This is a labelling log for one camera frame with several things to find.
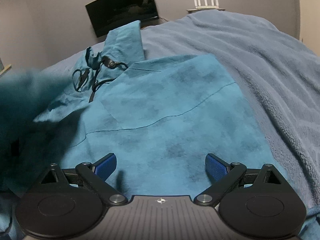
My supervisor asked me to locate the teal hooded garment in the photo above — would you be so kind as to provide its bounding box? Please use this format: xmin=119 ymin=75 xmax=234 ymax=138
xmin=1 ymin=21 xmax=275 ymax=239

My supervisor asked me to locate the white wifi router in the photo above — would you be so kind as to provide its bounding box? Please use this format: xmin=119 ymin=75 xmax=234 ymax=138
xmin=194 ymin=0 xmax=220 ymax=10

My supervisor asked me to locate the black flat monitor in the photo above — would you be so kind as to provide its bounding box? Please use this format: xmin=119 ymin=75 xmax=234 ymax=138
xmin=85 ymin=0 xmax=159 ymax=37

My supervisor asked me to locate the blue fleece bed blanket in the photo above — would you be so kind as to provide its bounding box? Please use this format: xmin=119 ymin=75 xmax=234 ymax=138
xmin=0 ymin=10 xmax=320 ymax=240

